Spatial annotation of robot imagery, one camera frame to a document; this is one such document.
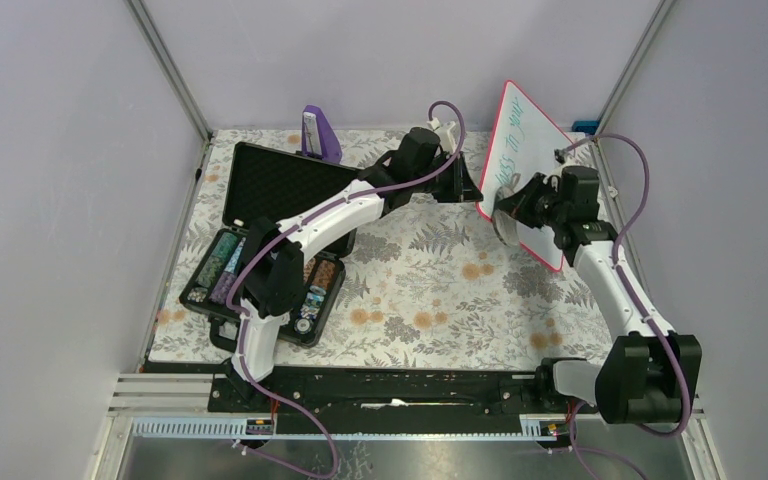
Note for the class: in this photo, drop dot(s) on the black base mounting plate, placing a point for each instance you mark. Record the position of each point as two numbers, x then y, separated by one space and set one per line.
391 401

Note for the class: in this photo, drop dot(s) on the black poker chip case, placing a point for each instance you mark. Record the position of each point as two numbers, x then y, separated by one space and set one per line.
265 187

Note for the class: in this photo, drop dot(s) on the blue corner block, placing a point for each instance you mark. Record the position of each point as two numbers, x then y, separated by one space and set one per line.
587 127

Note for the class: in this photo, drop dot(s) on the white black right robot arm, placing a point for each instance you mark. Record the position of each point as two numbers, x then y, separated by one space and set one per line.
649 375

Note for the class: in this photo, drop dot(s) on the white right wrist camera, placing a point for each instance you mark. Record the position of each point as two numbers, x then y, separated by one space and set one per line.
564 158

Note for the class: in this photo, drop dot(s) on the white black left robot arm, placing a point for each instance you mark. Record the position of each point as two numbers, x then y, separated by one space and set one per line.
428 161

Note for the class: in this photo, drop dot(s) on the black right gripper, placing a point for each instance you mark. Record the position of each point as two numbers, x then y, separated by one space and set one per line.
520 204

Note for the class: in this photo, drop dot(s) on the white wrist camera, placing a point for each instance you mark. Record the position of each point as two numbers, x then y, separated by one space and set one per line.
564 158
448 133

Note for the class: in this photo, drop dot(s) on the purple metronome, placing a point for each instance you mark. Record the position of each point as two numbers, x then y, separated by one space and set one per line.
318 139

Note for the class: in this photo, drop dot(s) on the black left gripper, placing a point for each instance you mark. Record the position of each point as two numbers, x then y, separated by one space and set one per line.
462 187

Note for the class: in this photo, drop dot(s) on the pink framed whiteboard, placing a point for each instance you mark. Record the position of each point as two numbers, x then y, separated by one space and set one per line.
522 144

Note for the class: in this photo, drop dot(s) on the grey round scrubber pad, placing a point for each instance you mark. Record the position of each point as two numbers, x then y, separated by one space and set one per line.
505 228

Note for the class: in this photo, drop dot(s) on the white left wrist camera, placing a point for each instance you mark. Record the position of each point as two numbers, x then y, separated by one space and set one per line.
448 133

